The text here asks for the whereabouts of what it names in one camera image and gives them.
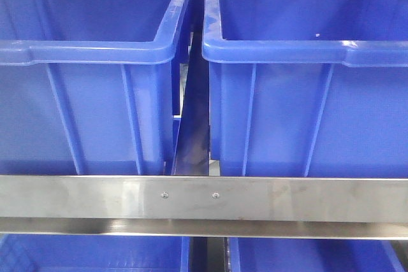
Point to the blue bin front right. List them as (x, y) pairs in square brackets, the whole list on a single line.
[(270, 254)]

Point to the blue bin front left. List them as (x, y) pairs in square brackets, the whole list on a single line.
[(34, 252)]

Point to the steel shelf front rail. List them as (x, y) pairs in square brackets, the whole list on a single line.
[(211, 206)]

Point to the blue bin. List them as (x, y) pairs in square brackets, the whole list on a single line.
[(87, 85), (270, 254), (34, 252), (308, 88)]

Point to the blue bin upper left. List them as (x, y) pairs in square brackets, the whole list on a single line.
[(87, 85)]

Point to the blue bin upper right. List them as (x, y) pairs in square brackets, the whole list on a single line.
[(308, 88)]

